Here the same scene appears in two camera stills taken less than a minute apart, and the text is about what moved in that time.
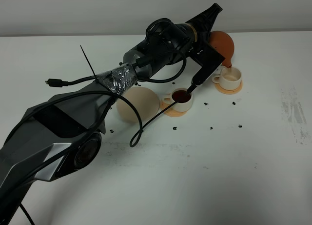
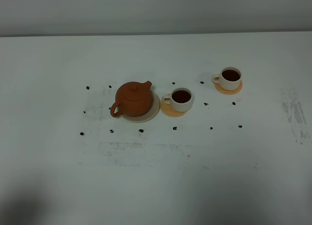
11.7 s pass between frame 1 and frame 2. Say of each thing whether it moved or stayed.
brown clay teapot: moved
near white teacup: stayed
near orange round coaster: stayed
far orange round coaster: stayed
